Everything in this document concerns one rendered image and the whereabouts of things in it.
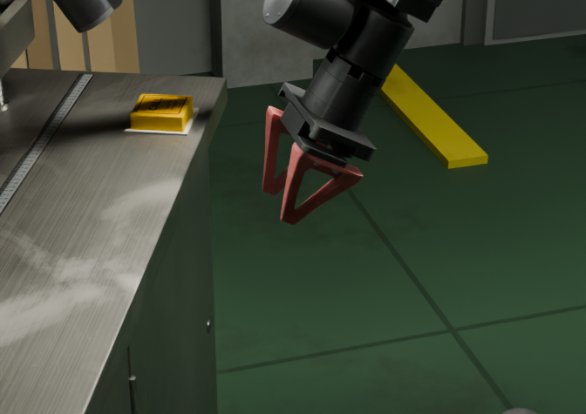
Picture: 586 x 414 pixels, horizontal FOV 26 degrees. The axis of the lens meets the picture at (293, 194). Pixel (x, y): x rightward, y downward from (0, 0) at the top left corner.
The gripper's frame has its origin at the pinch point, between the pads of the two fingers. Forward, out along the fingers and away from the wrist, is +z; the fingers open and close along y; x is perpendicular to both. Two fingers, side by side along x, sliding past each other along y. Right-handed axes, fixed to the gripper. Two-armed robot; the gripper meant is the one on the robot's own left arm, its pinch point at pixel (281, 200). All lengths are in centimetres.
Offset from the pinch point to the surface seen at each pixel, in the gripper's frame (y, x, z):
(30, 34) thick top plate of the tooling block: -67, -10, 13
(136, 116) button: -50, 2, 13
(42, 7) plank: -233, 32, 52
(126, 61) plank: -228, 58, 56
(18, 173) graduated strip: -41.9, -10.7, 23.0
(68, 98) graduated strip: -63, -3, 19
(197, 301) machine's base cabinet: -52, 24, 37
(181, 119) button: -47.5, 7.0, 10.8
